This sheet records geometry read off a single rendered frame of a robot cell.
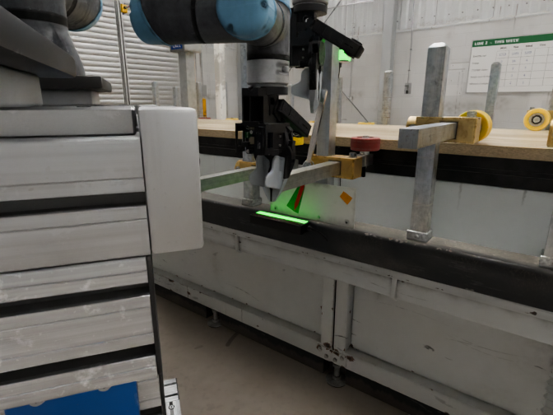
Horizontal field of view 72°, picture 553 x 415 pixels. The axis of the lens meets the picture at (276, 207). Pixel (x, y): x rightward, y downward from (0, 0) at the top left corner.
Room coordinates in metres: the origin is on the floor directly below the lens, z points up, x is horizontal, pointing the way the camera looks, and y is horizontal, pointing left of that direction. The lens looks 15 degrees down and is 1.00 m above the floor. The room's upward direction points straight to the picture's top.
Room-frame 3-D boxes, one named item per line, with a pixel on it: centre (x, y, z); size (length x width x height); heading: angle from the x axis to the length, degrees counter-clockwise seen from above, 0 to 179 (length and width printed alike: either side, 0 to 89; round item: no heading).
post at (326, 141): (0.96, -0.13, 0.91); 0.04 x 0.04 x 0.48; 53
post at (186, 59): (1.27, 0.28, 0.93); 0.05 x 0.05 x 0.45; 53
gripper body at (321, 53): (0.87, -0.06, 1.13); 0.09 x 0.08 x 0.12; 73
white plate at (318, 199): (0.96, -0.09, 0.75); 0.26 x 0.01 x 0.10; 53
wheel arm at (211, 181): (1.05, 0.07, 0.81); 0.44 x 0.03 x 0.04; 143
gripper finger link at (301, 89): (0.85, -0.06, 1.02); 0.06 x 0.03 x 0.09; 73
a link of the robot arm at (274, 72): (0.71, 0.01, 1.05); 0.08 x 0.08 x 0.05
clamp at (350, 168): (0.95, -0.14, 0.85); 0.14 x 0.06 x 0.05; 53
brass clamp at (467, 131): (0.80, -0.34, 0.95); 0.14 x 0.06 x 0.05; 53
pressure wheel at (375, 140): (1.06, -0.25, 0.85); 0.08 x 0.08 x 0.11
